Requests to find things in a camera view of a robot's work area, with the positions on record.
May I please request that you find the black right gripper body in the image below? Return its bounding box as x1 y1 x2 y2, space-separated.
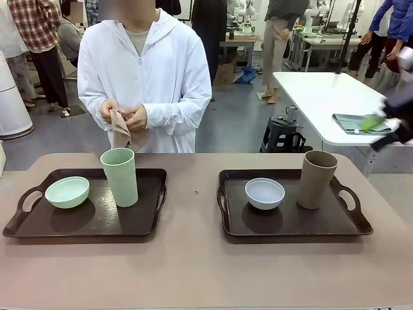
383 93 413 145

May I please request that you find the teal cloth mat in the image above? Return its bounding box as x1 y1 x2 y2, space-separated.
332 112 393 135

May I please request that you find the brown tall cup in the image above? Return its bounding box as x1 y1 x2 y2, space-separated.
296 149 339 211

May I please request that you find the pale blue-grey bowl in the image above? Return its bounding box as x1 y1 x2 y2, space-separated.
244 177 286 211

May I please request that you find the beige cloth mat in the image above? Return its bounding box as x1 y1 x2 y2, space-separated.
108 108 151 152

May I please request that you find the pale green tall cup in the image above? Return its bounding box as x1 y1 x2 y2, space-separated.
99 147 139 208

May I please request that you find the pale green bowl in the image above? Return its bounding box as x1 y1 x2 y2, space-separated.
44 176 90 210

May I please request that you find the person's left forearm white sleeve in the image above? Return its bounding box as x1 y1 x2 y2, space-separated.
141 92 213 130

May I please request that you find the dark brown serving tray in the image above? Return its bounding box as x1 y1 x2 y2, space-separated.
216 168 374 245
2 167 168 239

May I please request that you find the person's left hand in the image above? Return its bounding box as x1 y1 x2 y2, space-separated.
121 103 148 132

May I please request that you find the person's right hand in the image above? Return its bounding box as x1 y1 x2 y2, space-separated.
99 99 125 125

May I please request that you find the white rounded table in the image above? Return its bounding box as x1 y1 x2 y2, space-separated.
272 71 413 146

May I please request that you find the black tripod pole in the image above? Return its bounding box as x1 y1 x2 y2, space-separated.
335 0 363 75

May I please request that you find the grey workbench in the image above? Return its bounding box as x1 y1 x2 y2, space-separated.
292 28 364 72

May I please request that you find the black plastic step stool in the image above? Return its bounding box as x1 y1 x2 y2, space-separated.
259 116 306 153

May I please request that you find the person in blue jacket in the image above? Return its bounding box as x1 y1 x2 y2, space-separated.
348 0 413 81

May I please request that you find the person in beige trousers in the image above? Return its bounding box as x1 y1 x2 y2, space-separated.
261 0 310 105

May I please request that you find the blue plastic bag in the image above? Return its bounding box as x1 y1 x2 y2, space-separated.
234 66 258 85

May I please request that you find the cardboard box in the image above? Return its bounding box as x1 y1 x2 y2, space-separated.
214 61 238 87

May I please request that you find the person in black clothes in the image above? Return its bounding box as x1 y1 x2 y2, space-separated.
190 0 228 65

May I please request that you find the person in white hooded jacket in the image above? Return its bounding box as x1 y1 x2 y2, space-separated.
77 0 213 154

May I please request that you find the person in blue plaid shirt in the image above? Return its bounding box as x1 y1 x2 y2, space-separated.
85 0 99 26

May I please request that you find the person in grey sweater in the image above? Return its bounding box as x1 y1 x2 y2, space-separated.
57 0 85 78

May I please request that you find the person in red plaid shirt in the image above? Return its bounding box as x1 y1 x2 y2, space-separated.
8 0 70 112

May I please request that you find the white cylindrical air purifier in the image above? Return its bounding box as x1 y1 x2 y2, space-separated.
0 50 35 140

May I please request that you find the person in white shirt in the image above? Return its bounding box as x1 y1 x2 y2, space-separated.
0 0 37 108

